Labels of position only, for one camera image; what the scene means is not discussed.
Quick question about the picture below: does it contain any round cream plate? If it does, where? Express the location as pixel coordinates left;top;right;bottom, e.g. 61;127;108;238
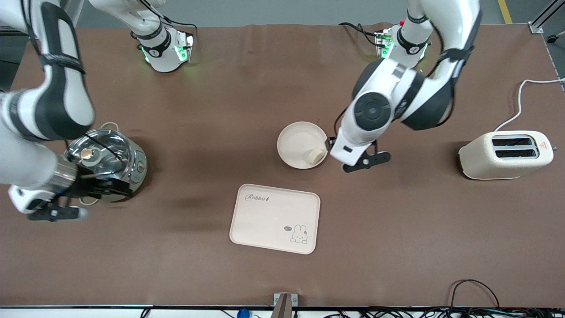
277;121;329;170

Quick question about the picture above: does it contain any cream rabbit print tray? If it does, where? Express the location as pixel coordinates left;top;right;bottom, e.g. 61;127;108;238
229;184;321;255

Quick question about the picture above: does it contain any metal camera bracket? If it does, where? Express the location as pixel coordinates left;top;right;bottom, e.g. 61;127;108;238
273;292;299;318

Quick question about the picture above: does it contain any cream two-slot toaster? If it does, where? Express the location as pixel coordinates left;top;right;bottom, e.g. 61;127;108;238
458;130;554;180

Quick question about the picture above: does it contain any aluminium frame profile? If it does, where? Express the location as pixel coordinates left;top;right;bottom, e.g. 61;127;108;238
529;0;565;34

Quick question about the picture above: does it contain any stainless steel pot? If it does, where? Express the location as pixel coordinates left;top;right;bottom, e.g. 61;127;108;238
66;122;148;206

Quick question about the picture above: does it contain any white toaster cable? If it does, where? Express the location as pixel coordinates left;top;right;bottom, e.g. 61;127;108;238
493;78;565;133

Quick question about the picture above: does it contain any glass pot lid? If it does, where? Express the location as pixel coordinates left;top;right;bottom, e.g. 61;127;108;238
66;129;135;182

